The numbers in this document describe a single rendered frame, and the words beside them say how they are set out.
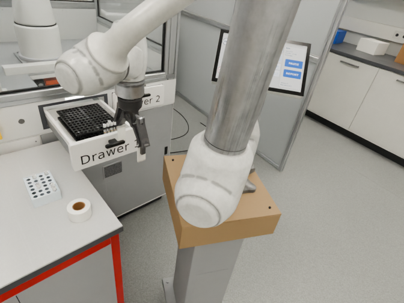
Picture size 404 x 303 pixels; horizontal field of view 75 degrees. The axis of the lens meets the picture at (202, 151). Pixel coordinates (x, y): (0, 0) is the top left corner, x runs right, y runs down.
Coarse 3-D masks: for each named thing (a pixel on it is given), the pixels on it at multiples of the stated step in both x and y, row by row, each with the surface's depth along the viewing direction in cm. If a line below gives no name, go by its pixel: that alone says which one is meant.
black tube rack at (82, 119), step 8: (96, 104) 120; (64, 112) 111; (72, 112) 111; (80, 112) 112; (88, 112) 113; (96, 112) 113; (104, 112) 115; (64, 120) 105; (72, 120) 106; (80, 120) 107; (88, 120) 107; (96, 120) 108; (104, 120) 109; (112, 120) 110; (72, 128) 101; (80, 128) 102; (88, 128) 103; (72, 136) 103; (80, 136) 101; (88, 136) 103
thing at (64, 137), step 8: (80, 104) 119; (88, 104) 122; (104, 104) 122; (48, 112) 109; (56, 112) 114; (112, 112) 118; (48, 120) 108; (56, 120) 116; (56, 128) 103; (64, 128) 112; (64, 136) 97; (64, 144) 99
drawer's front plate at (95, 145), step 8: (128, 128) 101; (96, 136) 94; (104, 136) 94; (112, 136) 97; (128, 136) 102; (72, 144) 88; (80, 144) 89; (88, 144) 92; (96, 144) 94; (104, 144) 96; (72, 152) 89; (80, 152) 91; (88, 152) 93; (96, 152) 95; (104, 152) 98; (128, 152) 106; (72, 160) 90; (80, 160) 93; (96, 160) 97; (104, 160) 100; (80, 168) 94
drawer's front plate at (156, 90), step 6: (144, 90) 135; (150, 90) 137; (156, 90) 140; (162, 90) 143; (114, 96) 125; (150, 96) 139; (162, 96) 145; (114, 102) 127; (150, 102) 141; (156, 102) 144; (162, 102) 147; (114, 108) 129
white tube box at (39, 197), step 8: (40, 176) 94; (48, 176) 93; (32, 184) 89; (40, 184) 90; (48, 184) 90; (56, 184) 90; (32, 192) 86; (40, 192) 87; (48, 192) 88; (56, 192) 88; (32, 200) 84; (40, 200) 85; (48, 200) 87; (56, 200) 89
